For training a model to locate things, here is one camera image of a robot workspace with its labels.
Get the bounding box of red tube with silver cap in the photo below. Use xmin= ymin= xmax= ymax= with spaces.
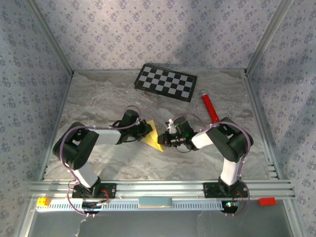
xmin=199 ymin=90 xmax=220 ymax=123

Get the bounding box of black and white checkerboard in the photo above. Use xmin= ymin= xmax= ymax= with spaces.
xmin=134 ymin=63 xmax=198 ymax=103

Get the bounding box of black electronics board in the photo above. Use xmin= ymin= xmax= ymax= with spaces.
xmin=220 ymin=199 xmax=242 ymax=215
xmin=81 ymin=201 xmax=111 ymax=215

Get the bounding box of red toy brick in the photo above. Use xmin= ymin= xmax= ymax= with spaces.
xmin=258 ymin=197 xmax=277 ymax=206

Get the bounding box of yellow toy brick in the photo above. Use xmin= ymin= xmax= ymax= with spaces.
xmin=36 ymin=197 xmax=51 ymax=207

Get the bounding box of thin black right gripper cable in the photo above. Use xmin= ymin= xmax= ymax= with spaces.
xmin=174 ymin=144 xmax=194 ymax=154

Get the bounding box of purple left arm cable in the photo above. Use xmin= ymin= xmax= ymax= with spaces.
xmin=60 ymin=105 xmax=141 ymax=218

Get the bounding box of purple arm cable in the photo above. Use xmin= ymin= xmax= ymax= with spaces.
xmin=60 ymin=105 xmax=141 ymax=218
xmin=171 ymin=113 xmax=255 ymax=217

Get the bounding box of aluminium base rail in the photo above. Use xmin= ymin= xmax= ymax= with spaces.
xmin=27 ymin=180 xmax=296 ymax=200

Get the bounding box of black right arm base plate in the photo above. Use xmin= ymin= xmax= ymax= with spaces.
xmin=202 ymin=182 xmax=249 ymax=198

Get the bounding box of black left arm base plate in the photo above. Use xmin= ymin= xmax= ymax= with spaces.
xmin=71 ymin=183 xmax=117 ymax=199

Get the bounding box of aluminium back rail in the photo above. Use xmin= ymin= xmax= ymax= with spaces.
xmin=73 ymin=68 xmax=247 ymax=74

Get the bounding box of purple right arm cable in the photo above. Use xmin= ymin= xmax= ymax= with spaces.
xmin=171 ymin=113 xmax=255 ymax=217

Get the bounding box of white slotted cable duct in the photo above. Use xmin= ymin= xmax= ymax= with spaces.
xmin=36 ymin=198 xmax=244 ymax=212

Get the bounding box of aluminium side rail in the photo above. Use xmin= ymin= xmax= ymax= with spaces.
xmin=37 ymin=74 xmax=74 ymax=182
xmin=243 ymin=71 xmax=284 ymax=180

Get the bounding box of aluminium frame post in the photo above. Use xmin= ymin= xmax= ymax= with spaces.
xmin=244 ymin=0 xmax=294 ymax=75
xmin=24 ymin=0 xmax=75 ymax=76

